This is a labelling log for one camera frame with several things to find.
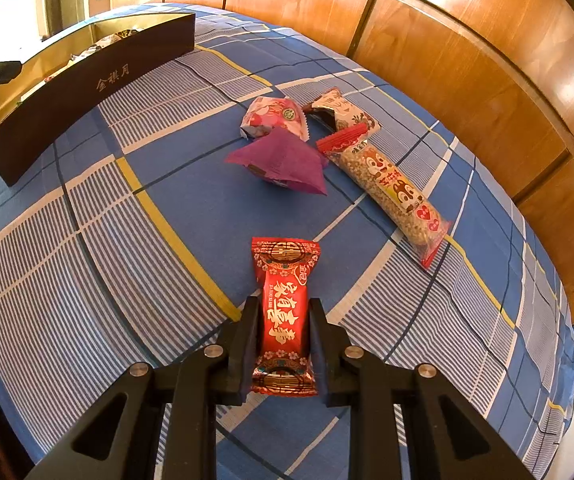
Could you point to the purple snack packet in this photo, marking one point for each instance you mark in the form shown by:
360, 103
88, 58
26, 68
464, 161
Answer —
287, 160

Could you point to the long peanut bar packet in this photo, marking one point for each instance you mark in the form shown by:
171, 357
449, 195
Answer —
397, 190

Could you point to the gold tin box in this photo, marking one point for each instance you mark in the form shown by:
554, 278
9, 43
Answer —
92, 100

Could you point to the cream patterned snack packet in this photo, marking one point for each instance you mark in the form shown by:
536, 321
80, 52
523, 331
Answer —
347, 110

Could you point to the blue plaid bed sheet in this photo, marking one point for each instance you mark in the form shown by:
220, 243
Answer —
117, 260

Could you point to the pink snack packet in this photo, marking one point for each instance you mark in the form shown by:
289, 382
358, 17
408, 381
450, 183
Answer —
267, 115

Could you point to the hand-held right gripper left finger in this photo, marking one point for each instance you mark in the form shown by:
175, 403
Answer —
247, 355

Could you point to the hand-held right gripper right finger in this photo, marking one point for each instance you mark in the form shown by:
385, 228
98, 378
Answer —
319, 355

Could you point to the wooden wardrobe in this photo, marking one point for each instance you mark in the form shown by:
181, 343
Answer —
467, 60

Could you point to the large red snack packet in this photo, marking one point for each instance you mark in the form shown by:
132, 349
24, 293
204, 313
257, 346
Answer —
284, 310

